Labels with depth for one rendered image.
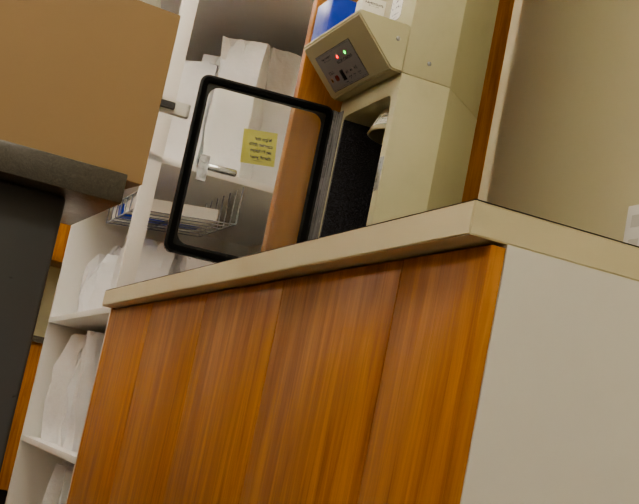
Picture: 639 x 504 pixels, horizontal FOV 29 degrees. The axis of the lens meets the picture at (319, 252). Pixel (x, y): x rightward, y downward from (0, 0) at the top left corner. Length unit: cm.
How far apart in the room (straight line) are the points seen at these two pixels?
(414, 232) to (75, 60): 52
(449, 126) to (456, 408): 129
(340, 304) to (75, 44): 50
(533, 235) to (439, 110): 117
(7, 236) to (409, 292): 53
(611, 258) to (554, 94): 144
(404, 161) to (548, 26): 65
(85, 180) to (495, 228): 55
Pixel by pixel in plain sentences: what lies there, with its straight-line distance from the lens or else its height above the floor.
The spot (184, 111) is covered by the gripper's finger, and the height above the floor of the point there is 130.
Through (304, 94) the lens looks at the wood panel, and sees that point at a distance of 285.
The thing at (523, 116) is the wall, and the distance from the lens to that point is 298.
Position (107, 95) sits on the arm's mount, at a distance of 171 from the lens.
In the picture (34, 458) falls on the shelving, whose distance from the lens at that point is 455.
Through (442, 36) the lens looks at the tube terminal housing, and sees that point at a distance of 260.
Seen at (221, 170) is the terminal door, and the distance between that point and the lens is 273.
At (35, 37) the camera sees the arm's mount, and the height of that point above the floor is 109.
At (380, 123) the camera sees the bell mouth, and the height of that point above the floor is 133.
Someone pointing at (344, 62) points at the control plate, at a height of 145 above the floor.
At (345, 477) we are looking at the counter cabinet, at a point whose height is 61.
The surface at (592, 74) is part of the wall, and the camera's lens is 276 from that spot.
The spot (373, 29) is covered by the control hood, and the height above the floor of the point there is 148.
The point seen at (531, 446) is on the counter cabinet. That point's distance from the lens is 141.
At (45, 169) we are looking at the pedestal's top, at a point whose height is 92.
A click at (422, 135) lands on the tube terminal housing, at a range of 254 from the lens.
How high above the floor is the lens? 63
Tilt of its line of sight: 9 degrees up
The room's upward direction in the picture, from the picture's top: 12 degrees clockwise
